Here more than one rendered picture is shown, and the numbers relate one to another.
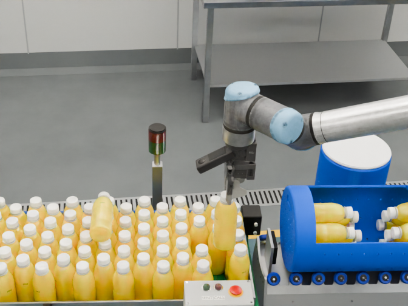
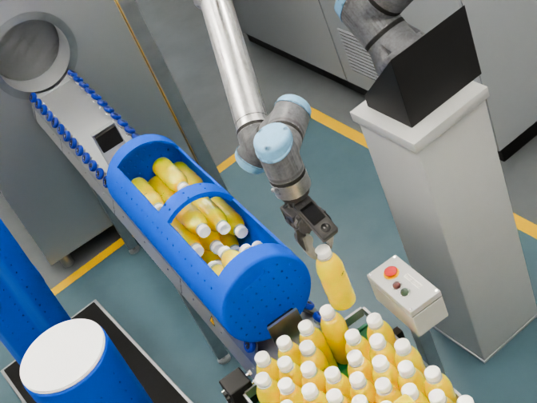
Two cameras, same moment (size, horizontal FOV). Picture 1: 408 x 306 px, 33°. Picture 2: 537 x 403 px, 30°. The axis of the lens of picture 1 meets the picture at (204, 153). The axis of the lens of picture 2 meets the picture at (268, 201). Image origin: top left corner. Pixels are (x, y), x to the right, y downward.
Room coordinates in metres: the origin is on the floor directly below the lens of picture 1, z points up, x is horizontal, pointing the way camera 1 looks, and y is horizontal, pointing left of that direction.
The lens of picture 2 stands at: (2.01, 1.71, 2.97)
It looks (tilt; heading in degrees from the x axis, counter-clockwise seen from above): 38 degrees down; 260
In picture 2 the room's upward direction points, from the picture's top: 25 degrees counter-clockwise
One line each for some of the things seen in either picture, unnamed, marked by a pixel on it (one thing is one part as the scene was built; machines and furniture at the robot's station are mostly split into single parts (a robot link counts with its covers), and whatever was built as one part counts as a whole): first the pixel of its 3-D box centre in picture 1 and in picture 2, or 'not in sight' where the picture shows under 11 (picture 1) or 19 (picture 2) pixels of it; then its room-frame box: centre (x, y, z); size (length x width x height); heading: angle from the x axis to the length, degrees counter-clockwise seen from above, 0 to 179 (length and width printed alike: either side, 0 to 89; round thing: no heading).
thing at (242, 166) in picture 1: (239, 157); (300, 206); (1.61, -0.10, 1.47); 0.09 x 0.08 x 0.12; 95
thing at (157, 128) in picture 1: (157, 146); not in sight; (2.08, 0.17, 1.18); 0.06 x 0.06 x 0.16
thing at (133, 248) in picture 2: not in sight; (107, 205); (2.00, -2.26, 0.31); 0.06 x 0.06 x 0.63; 5
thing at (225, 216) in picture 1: (225, 221); (334, 277); (1.61, -0.07, 1.23); 0.07 x 0.07 x 0.19
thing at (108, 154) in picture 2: not in sight; (111, 144); (1.87, -1.57, 1.00); 0.10 x 0.04 x 0.15; 5
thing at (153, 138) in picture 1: (157, 134); not in sight; (2.08, 0.17, 1.23); 0.06 x 0.06 x 0.04
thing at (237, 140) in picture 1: (238, 132); (289, 183); (1.62, -0.09, 1.55); 0.10 x 0.09 x 0.05; 5
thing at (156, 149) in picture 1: (157, 144); not in sight; (2.08, 0.17, 1.18); 0.06 x 0.06 x 0.05
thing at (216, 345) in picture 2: not in sight; (196, 310); (1.92, -1.28, 0.31); 0.06 x 0.06 x 0.63; 5
